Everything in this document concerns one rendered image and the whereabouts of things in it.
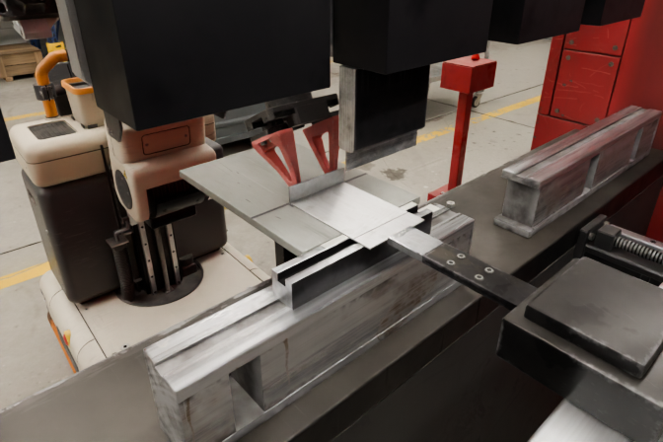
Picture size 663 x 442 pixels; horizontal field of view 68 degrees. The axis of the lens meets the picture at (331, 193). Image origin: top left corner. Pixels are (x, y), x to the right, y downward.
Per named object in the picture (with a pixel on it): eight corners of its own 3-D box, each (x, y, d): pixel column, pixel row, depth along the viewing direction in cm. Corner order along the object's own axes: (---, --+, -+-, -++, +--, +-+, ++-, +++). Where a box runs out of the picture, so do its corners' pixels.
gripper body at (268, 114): (343, 107, 59) (325, 47, 59) (272, 124, 53) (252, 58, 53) (314, 119, 65) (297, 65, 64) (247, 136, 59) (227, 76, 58)
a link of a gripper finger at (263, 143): (345, 177, 58) (322, 101, 57) (297, 194, 54) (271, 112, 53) (315, 184, 64) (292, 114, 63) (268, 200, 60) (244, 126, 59)
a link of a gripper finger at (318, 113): (362, 171, 60) (339, 97, 59) (317, 187, 56) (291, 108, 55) (331, 179, 65) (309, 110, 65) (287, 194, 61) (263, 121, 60)
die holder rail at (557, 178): (619, 147, 107) (630, 105, 103) (648, 154, 103) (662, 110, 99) (492, 224, 77) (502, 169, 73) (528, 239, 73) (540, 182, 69)
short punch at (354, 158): (407, 142, 52) (414, 50, 48) (422, 147, 51) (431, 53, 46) (338, 168, 46) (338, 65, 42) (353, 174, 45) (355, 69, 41)
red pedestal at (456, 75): (443, 200, 274) (460, 47, 237) (481, 216, 258) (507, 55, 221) (420, 211, 262) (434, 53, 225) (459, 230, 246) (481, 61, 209)
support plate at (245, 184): (287, 144, 76) (286, 138, 76) (419, 203, 59) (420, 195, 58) (180, 177, 66) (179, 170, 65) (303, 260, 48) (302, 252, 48)
